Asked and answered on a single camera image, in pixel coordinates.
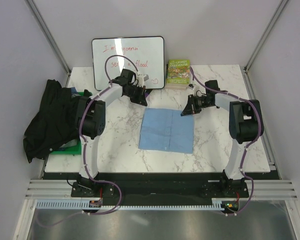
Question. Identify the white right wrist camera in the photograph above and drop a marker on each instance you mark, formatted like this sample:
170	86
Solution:
193	88

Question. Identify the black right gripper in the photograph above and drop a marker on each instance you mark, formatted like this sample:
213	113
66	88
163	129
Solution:
190	108

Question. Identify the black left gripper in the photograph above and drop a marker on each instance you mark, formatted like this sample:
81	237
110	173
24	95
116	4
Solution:
141	100

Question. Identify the white slotted cable duct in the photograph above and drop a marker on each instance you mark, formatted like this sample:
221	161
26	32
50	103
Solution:
93	205

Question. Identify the black long sleeve shirt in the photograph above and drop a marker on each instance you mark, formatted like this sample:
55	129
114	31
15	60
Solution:
36	136

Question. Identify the left aluminium frame post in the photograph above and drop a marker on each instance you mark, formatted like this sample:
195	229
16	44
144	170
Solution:
48	35

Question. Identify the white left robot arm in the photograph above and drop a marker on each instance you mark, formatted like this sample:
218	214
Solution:
91	115

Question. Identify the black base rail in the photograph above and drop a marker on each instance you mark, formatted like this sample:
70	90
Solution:
155	188

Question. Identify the aluminium frame post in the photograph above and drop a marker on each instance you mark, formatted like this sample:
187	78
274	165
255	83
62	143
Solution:
266	33
48	35

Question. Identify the small whiteboard with stand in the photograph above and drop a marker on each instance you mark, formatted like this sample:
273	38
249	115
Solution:
145	55

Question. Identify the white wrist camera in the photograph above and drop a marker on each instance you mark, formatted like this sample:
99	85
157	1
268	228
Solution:
141	79
193	88

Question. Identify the green plastic bin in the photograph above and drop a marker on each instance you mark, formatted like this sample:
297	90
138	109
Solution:
72	147

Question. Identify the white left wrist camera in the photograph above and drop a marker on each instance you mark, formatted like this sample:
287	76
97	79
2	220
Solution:
141	79

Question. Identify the right aluminium frame post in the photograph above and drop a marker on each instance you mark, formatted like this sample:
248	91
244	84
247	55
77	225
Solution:
266	33

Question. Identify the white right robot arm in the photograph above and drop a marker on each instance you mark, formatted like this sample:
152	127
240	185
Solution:
245	123

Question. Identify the green treehouse book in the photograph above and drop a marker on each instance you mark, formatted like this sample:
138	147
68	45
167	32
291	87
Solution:
178	74

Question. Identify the light blue long sleeve shirt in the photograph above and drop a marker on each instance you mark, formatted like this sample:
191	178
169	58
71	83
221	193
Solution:
166	130

